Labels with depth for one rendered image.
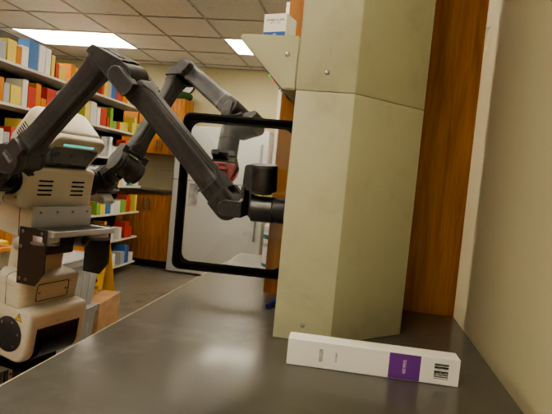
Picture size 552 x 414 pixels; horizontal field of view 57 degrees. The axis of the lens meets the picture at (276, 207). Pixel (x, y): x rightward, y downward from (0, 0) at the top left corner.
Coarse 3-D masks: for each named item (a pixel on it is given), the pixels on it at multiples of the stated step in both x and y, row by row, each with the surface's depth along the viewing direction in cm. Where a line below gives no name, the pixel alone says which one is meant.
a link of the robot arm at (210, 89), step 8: (184, 64) 165; (184, 72) 165; (192, 72) 164; (200, 72) 162; (192, 80) 163; (200, 80) 159; (208, 80) 156; (200, 88) 157; (208, 88) 154; (216, 88) 151; (208, 96) 152; (216, 96) 149; (224, 96) 144; (232, 96) 142; (216, 104) 145; (240, 104) 140; (232, 112) 139; (240, 112) 140
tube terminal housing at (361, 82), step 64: (320, 0) 93; (384, 0) 94; (320, 64) 93; (384, 64) 96; (320, 128) 94; (384, 128) 98; (320, 192) 94; (384, 192) 99; (320, 256) 94; (384, 256) 101; (320, 320) 95; (384, 320) 103
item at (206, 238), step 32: (192, 128) 127; (224, 128) 126; (256, 128) 126; (224, 160) 127; (256, 160) 126; (288, 160) 125; (192, 224) 128; (224, 224) 127; (256, 224) 127; (192, 256) 128; (224, 256) 128; (256, 256) 127
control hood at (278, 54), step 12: (252, 36) 95; (264, 36) 95; (276, 36) 94; (288, 36) 94; (252, 48) 95; (264, 48) 95; (276, 48) 94; (288, 48) 94; (264, 60) 95; (276, 60) 94; (288, 60) 94; (276, 72) 94; (288, 72) 94; (288, 84) 94; (288, 96) 103
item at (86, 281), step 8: (64, 256) 308; (72, 256) 310; (80, 256) 313; (64, 264) 285; (72, 264) 295; (80, 264) 304; (80, 272) 308; (88, 272) 317; (80, 280) 310; (88, 280) 319; (80, 288) 312; (88, 288) 321; (80, 296) 313; (88, 296) 322
